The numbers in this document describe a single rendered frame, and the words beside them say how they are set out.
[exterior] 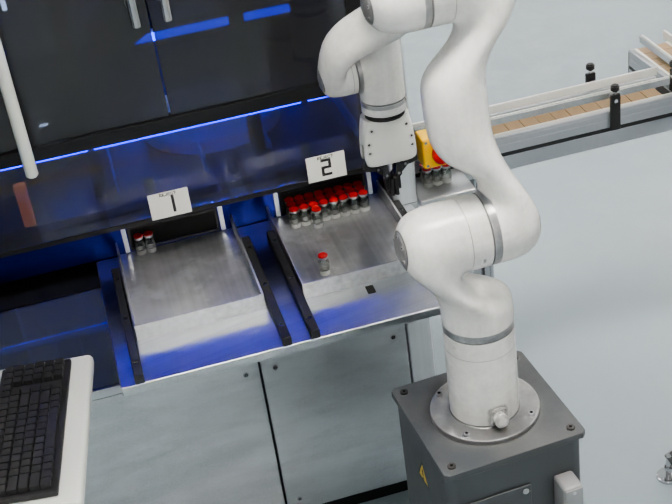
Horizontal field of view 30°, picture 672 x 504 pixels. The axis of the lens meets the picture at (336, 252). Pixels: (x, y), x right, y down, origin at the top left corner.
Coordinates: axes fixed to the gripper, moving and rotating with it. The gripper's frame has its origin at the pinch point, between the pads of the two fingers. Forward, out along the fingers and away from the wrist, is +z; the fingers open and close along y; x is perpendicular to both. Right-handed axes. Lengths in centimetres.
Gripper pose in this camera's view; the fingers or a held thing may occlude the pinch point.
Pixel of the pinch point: (392, 183)
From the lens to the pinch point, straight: 240.7
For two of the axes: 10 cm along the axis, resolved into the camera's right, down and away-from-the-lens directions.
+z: 1.2, 8.4, 5.3
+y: -9.6, 2.4, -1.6
